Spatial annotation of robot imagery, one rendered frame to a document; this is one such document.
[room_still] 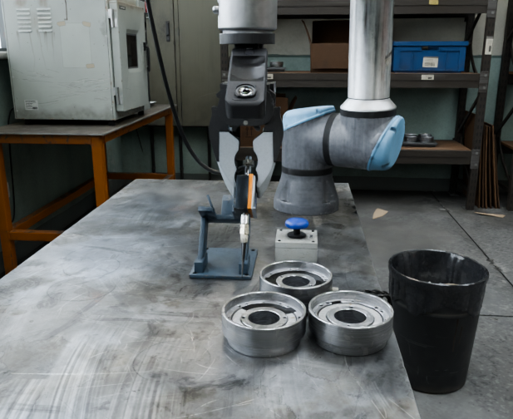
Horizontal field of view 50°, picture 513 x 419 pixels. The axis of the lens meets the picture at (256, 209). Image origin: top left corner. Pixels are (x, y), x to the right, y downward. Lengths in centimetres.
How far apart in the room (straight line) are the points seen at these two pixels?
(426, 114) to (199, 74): 189
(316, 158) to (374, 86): 20
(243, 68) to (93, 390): 40
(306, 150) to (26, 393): 77
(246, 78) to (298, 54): 403
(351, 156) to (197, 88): 344
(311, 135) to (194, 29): 340
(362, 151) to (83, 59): 203
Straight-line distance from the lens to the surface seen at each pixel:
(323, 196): 123
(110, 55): 290
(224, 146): 72
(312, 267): 84
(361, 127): 114
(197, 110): 455
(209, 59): 451
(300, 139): 120
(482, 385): 222
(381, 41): 114
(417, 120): 480
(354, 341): 67
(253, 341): 65
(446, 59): 431
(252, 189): 72
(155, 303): 81
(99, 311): 81
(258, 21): 70
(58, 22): 300
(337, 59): 415
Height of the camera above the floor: 115
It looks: 16 degrees down
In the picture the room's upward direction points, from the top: straight up
